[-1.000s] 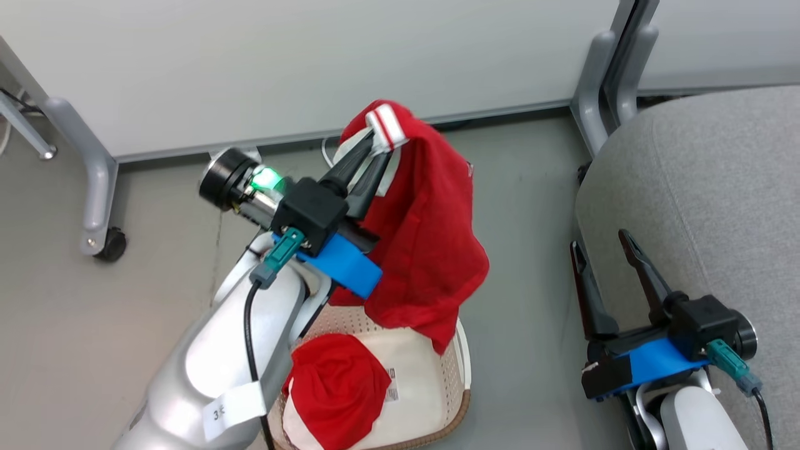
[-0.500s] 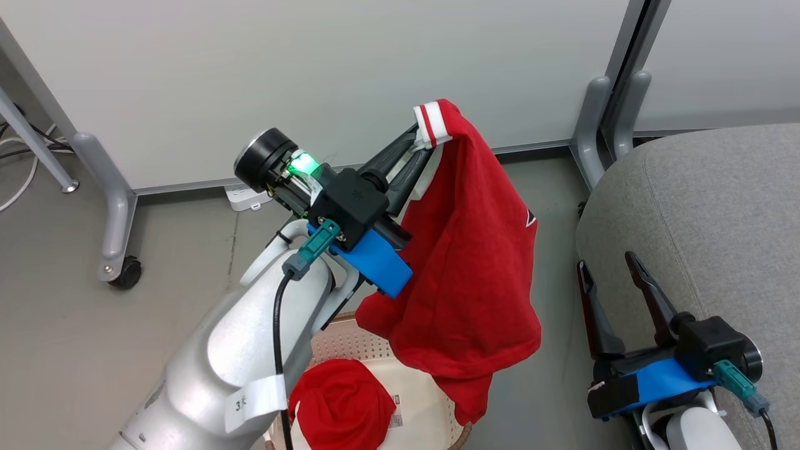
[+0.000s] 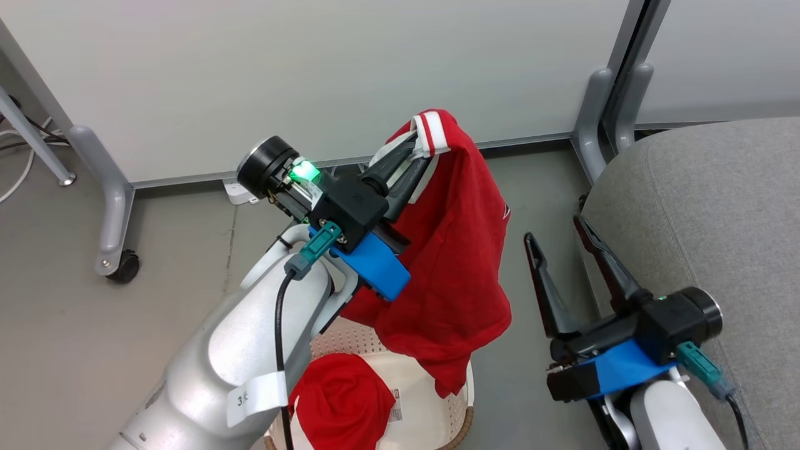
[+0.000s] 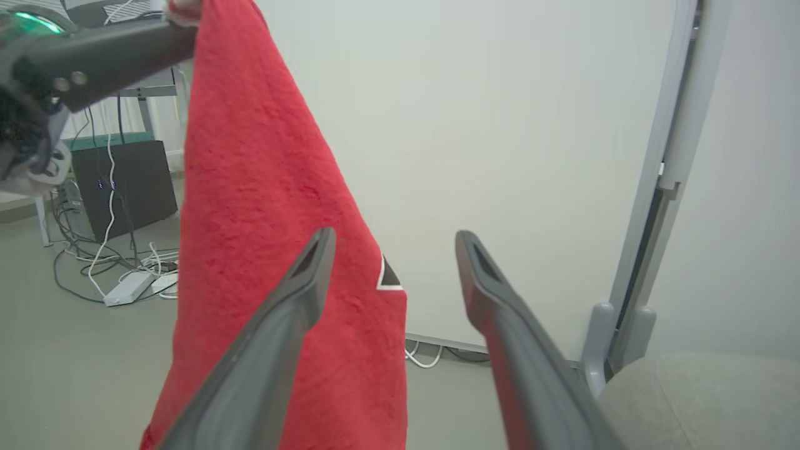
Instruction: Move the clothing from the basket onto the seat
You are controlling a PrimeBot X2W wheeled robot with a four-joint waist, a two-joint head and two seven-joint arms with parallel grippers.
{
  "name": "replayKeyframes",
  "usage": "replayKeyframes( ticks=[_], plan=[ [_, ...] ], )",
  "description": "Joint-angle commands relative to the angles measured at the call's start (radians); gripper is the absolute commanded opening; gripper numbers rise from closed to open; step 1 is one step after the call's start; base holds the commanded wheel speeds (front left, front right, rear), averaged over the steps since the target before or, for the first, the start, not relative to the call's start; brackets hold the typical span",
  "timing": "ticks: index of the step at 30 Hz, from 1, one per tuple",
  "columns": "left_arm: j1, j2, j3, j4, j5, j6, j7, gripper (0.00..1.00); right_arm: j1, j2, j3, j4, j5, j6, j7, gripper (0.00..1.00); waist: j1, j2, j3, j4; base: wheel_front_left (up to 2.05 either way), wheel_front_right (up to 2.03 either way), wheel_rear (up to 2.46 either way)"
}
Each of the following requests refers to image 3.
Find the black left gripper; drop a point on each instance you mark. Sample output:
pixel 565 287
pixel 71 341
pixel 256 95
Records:
pixel 347 203

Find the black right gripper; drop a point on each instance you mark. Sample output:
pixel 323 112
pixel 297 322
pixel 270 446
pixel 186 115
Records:
pixel 672 322

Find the red shirt white striped trim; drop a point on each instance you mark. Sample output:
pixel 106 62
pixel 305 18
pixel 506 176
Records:
pixel 456 262

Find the red garment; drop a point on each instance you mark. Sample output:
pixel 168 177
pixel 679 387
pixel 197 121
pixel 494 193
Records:
pixel 344 400

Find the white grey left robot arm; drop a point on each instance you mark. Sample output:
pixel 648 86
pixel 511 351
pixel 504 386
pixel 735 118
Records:
pixel 212 369

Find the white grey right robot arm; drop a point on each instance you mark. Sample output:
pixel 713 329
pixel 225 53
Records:
pixel 669 419

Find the grey fabric sofa seat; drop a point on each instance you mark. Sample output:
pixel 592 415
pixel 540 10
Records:
pixel 712 225

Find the cream perforated laundry basket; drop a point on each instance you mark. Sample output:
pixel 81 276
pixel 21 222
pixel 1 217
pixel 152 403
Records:
pixel 425 406

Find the paper sticker in basket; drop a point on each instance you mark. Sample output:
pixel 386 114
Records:
pixel 395 406

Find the white power strip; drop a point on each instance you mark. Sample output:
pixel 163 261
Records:
pixel 237 192

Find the grey curved partition leg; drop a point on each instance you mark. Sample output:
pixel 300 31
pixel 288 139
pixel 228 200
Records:
pixel 590 119
pixel 628 106

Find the white tape label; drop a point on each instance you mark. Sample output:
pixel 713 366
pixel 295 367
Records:
pixel 256 397

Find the narrow white partition panel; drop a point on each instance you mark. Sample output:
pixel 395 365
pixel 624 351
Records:
pixel 725 56

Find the grey partition leg with caster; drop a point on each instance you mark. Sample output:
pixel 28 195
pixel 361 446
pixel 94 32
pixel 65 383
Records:
pixel 112 200

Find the thin grey slanted pole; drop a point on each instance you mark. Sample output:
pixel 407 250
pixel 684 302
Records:
pixel 34 140

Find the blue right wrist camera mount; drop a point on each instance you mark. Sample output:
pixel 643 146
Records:
pixel 619 372

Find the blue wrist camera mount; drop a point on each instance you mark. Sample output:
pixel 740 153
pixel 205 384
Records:
pixel 372 265
pixel 619 372

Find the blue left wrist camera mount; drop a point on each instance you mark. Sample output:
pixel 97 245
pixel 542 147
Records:
pixel 372 265

